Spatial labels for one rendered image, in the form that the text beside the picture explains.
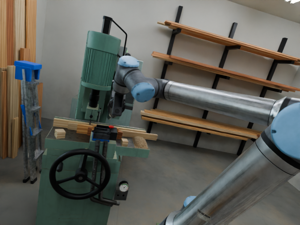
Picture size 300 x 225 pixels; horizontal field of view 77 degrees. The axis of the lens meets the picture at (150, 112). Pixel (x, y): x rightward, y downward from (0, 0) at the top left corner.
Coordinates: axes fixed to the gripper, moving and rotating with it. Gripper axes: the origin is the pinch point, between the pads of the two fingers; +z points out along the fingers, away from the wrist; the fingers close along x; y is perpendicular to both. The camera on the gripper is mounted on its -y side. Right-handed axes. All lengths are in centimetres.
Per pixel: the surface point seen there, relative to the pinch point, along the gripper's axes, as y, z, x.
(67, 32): 245, 89, 71
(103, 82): 17.0, -9.2, 8.4
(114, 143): -13.0, 6.5, -2.3
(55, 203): -30, 53, 24
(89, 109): 10.0, 7.9, 13.2
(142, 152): -9.2, 18.0, -21.9
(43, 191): -25, 46, 31
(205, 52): 229, 49, -163
